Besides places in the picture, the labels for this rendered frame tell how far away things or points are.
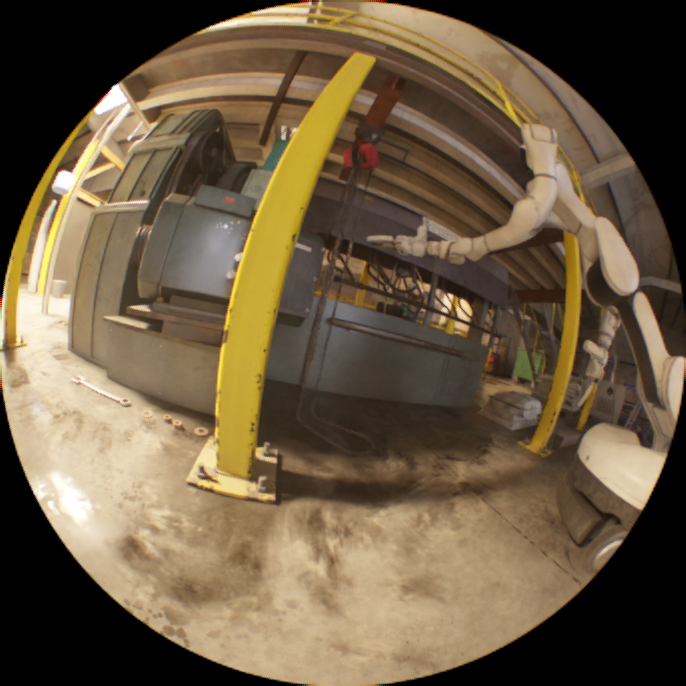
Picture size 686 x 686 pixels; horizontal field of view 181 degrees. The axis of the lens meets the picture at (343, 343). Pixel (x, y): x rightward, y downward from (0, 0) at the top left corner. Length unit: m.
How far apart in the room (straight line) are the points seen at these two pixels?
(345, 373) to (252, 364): 1.04
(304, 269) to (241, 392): 0.59
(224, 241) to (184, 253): 0.16
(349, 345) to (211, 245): 1.00
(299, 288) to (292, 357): 0.63
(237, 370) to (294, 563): 0.42
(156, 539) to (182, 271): 0.79
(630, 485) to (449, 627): 0.52
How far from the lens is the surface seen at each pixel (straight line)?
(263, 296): 0.45
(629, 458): 0.78
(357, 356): 1.44
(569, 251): 1.87
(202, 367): 0.87
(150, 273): 0.90
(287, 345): 1.41
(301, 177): 0.55
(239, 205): 0.93
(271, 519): 0.56
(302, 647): 0.46
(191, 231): 0.90
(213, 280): 0.85
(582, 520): 0.83
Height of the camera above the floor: 0.46
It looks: 5 degrees down
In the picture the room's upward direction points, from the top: 13 degrees clockwise
